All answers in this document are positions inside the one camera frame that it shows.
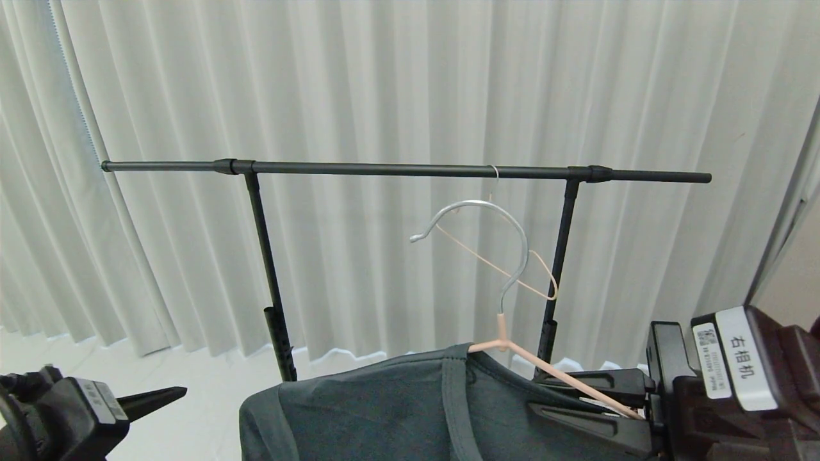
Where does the pink clothes hanger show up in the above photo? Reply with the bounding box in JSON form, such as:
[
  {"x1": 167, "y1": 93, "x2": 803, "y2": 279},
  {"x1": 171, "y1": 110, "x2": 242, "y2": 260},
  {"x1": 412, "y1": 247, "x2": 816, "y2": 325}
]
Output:
[
  {"x1": 436, "y1": 165, "x2": 559, "y2": 302},
  {"x1": 410, "y1": 200, "x2": 644, "y2": 420}
]

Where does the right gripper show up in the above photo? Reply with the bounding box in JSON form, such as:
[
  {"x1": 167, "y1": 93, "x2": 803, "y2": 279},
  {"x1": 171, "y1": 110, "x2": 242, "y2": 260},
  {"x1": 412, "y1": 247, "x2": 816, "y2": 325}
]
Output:
[{"x1": 529, "y1": 322, "x2": 820, "y2": 461}]

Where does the black clothes rack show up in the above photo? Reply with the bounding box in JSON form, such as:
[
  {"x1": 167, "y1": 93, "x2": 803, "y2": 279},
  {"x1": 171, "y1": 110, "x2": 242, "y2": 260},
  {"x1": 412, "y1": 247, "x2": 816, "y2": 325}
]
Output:
[{"x1": 101, "y1": 159, "x2": 712, "y2": 383}]

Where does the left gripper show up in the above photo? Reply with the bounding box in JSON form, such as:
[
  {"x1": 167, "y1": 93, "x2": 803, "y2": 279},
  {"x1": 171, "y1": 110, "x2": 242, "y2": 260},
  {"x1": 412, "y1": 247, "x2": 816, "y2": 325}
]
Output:
[{"x1": 0, "y1": 365, "x2": 188, "y2": 461}]

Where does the dark grey sleeveless top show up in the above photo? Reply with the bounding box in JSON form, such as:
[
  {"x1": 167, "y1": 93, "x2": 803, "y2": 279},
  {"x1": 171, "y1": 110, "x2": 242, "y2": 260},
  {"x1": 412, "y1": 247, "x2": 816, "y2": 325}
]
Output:
[{"x1": 239, "y1": 344, "x2": 648, "y2": 461}]

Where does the white curtain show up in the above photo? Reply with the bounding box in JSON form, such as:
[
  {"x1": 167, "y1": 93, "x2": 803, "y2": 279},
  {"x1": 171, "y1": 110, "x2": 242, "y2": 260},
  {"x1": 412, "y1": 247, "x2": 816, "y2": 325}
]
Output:
[{"x1": 0, "y1": 0, "x2": 820, "y2": 372}]

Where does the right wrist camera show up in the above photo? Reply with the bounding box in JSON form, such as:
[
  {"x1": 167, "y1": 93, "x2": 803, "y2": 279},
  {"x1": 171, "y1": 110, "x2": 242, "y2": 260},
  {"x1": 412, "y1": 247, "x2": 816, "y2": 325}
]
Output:
[{"x1": 691, "y1": 305, "x2": 820, "y2": 414}]

